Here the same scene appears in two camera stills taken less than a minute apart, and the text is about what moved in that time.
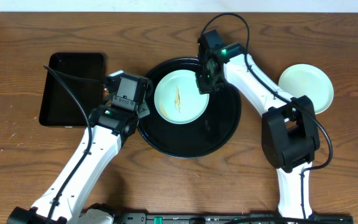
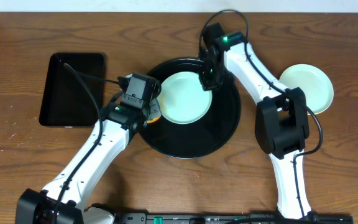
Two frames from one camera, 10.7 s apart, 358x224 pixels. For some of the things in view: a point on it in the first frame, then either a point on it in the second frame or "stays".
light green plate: (178, 98) stays
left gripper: (146, 109) → (153, 101)
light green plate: (304, 79) stays
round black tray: (207, 135) stays
